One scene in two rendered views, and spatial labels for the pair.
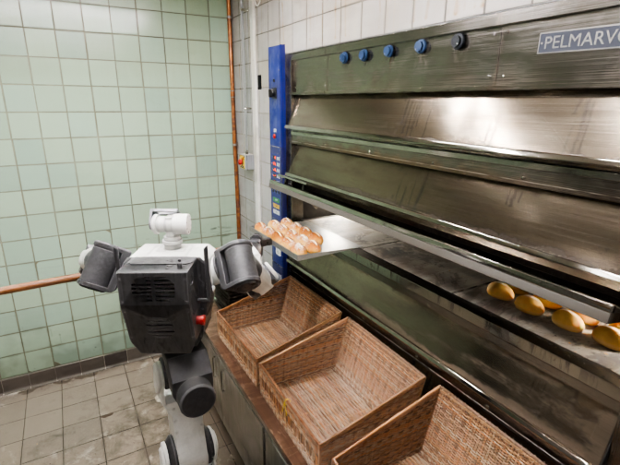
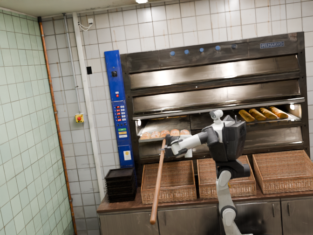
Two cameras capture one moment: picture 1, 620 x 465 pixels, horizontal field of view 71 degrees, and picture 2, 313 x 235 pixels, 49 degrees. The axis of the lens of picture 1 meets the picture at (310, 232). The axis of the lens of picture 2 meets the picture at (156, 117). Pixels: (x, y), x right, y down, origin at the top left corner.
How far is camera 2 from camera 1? 3.10 m
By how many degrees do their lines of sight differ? 54
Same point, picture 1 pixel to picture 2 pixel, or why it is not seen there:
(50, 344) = not seen: outside the picture
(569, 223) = (279, 87)
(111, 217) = (25, 177)
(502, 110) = (253, 63)
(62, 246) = (12, 208)
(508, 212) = (262, 90)
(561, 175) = (275, 76)
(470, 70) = (239, 53)
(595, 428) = (297, 133)
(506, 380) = (273, 137)
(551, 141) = (271, 68)
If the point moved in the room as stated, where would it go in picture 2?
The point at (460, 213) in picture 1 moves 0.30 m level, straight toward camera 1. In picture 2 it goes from (247, 95) to (271, 95)
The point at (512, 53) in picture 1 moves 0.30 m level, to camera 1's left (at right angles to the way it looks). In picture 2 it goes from (252, 48) to (242, 50)
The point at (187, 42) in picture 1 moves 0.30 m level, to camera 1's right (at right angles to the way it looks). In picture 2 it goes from (32, 51) to (55, 50)
